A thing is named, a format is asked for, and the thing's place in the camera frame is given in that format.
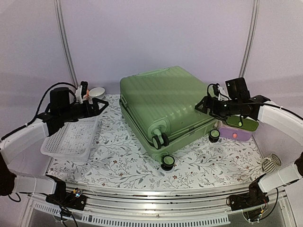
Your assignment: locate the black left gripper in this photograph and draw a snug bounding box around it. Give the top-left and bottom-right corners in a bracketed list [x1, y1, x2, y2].
[61, 97, 109, 122]

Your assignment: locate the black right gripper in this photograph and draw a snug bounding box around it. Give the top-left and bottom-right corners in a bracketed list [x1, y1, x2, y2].
[196, 96, 241, 121]

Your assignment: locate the green hard-shell suitcase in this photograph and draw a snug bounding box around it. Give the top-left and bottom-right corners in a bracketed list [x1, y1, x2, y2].
[119, 66, 216, 171]

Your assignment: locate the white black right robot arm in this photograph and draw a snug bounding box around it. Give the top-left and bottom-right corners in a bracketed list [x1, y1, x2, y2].
[195, 77, 303, 211]

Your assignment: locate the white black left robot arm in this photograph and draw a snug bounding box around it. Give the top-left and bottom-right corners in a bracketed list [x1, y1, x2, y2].
[0, 82, 109, 205]

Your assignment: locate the white ceramic bowl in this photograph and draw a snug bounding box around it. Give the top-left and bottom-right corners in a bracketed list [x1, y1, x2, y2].
[89, 87, 106, 99]

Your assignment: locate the white green purple drawer box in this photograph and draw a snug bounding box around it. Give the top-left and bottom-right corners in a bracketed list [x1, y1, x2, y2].
[214, 116, 259, 141]

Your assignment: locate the white perforated plastic basket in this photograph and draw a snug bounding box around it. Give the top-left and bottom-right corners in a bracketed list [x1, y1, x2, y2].
[40, 117, 98, 163]

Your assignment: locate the floral patterned table cloth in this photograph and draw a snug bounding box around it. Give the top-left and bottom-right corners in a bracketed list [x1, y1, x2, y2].
[48, 95, 262, 191]

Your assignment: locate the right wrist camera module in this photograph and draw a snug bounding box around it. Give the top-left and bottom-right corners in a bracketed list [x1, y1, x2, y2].
[211, 83, 225, 100]

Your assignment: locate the right aluminium wall post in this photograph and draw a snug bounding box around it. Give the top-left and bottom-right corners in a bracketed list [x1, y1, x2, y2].
[239, 0, 259, 78]

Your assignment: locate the aluminium wall post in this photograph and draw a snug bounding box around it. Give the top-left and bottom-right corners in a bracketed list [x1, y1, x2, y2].
[53, 0, 79, 87]
[239, 0, 259, 78]

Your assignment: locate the aluminium front rail frame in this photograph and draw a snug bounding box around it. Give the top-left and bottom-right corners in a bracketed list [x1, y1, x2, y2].
[21, 183, 296, 227]

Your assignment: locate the left aluminium wall post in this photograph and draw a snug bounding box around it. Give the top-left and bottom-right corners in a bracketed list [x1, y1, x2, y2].
[53, 0, 79, 87]

